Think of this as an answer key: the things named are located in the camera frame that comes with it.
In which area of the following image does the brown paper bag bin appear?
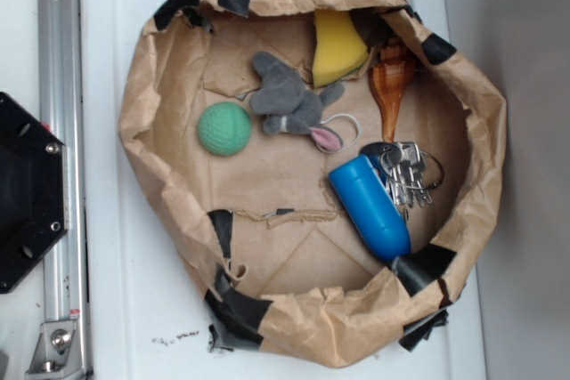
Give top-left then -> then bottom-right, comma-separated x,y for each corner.
119,0 -> 507,368

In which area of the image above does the gray plush bunny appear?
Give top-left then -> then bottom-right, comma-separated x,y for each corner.
249,51 -> 362,154

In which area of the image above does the blue plastic bottle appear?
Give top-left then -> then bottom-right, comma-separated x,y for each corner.
329,155 -> 411,262

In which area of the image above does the green rubber ball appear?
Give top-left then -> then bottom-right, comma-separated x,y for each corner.
198,101 -> 252,157

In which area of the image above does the silver key bunch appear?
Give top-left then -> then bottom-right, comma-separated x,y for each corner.
360,141 -> 445,207

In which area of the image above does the yellow sponge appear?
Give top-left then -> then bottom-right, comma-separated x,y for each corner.
312,10 -> 368,88

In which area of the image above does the brown conch seashell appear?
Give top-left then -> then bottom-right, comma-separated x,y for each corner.
369,36 -> 417,142

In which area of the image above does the white plastic tray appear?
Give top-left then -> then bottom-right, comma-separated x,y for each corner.
80,0 -> 486,379

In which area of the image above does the aluminum frame rail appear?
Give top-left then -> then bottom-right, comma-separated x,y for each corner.
38,0 -> 93,379

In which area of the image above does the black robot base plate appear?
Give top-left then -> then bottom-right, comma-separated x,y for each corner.
1,93 -> 67,295

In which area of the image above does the metal corner bracket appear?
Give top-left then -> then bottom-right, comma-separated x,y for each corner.
25,319 -> 82,379

